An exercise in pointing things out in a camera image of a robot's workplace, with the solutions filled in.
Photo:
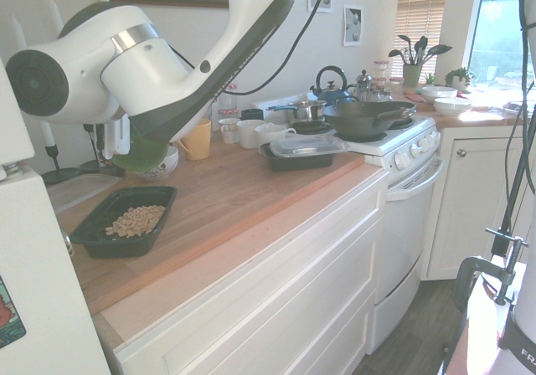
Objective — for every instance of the jar with red checked lid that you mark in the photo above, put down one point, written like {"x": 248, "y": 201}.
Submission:
{"x": 381, "y": 68}

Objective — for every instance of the white robot mounting table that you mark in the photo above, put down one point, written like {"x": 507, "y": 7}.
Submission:
{"x": 481, "y": 333}

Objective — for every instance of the pile of cereal rings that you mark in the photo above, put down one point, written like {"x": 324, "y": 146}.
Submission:
{"x": 136, "y": 221}

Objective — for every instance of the black plastic takeout tray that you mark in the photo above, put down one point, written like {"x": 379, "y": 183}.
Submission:
{"x": 96, "y": 241}

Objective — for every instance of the potted green plant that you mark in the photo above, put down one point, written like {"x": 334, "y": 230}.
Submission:
{"x": 419, "y": 50}

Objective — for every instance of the glass french press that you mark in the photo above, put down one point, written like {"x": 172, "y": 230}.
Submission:
{"x": 364, "y": 86}

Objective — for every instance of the white cabinet with round knob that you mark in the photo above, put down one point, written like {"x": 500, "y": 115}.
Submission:
{"x": 473, "y": 207}

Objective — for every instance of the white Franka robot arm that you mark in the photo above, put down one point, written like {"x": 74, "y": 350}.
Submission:
{"x": 176, "y": 69}

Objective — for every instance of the white bowl with swirl pattern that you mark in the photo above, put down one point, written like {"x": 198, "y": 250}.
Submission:
{"x": 165, "y": 167}

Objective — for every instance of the colourful fridge magnet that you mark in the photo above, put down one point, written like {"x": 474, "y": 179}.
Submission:
{"x": 9, "y": 312}

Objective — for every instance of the small patterned mug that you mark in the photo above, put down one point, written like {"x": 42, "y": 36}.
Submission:
{"x": 228, "y": 131}

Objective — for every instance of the green ceramic bowl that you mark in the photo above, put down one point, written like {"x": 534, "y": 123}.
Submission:
{"x": 140, "y": 155}

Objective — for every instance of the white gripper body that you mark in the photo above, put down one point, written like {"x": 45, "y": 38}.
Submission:
{"x": 117, "y": 138}

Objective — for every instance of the succulent plant in white pot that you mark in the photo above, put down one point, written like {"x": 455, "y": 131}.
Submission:
{"x": 458, "y": 78}

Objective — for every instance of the black wok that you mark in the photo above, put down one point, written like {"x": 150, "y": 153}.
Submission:
{"x": 360, "y": 117}

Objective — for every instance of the green utensil holder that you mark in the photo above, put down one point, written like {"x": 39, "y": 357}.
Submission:
{"x": 412, "y": 76}

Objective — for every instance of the wooden window blind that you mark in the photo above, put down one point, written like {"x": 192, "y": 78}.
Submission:
{"x": 419, "y": 36}

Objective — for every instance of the white drawer cabinet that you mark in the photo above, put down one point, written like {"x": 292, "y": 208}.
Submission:
{"x": 272, "y": 291}

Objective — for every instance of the small jar with checked lid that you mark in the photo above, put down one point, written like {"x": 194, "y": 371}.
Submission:
{"x": 228, "y": 112}

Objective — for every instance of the clear plastic lid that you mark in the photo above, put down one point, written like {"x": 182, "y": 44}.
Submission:
{"x": 79, "y": 188}

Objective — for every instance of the blue kettle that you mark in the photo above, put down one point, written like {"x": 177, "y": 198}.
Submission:
{"x": 333, "y": 92}

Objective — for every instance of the black mug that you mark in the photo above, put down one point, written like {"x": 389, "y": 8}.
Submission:
{"x": 251, "y": 114}

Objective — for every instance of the black camera stand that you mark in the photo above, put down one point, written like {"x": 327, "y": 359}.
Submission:
{"x": 511, "y": 207}

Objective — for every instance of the white serving bowl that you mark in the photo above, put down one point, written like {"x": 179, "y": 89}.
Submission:
{"x": 439, "y": 94}
{"x": 452, "y": 107}

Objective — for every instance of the white kitchen stove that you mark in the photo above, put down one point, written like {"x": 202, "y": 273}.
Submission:
{"x": 406, "y": 207}

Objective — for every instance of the wide white mug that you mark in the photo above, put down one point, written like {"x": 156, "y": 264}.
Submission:
{"x": 270, "y": 134}

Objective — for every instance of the yellow mug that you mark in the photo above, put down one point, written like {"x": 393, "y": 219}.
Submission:
{"x": 199, "y": 140}

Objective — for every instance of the black metal clamp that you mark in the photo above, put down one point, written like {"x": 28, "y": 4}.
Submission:
{"x": 508, "y": 266}

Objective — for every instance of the tall white mug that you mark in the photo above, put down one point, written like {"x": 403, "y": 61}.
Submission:
{"x": 250, "y": 134}

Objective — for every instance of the black container with clear lid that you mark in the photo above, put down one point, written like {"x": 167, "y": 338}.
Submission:
{"x": 301, "y": 153}

